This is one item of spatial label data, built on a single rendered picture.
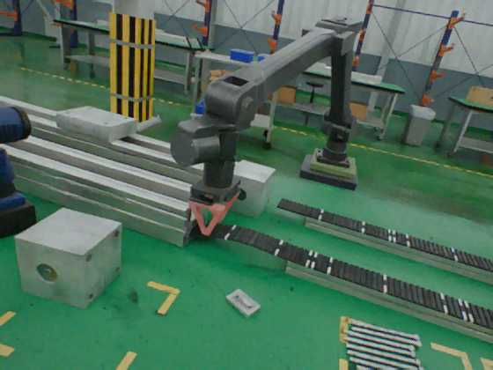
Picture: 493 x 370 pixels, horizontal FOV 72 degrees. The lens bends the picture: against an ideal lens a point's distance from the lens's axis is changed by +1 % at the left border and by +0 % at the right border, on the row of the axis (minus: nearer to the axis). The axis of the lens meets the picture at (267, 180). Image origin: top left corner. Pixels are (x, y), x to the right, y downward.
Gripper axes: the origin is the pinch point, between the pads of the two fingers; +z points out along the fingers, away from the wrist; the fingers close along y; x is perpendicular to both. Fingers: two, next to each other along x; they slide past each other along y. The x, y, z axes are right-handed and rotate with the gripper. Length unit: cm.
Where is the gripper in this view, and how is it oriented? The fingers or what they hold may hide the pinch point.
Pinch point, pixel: (211, 224)
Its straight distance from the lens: 68.8
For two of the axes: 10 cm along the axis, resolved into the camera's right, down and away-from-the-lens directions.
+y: -2.5, 3.2, -9.2
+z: -1.7, 9.2, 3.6
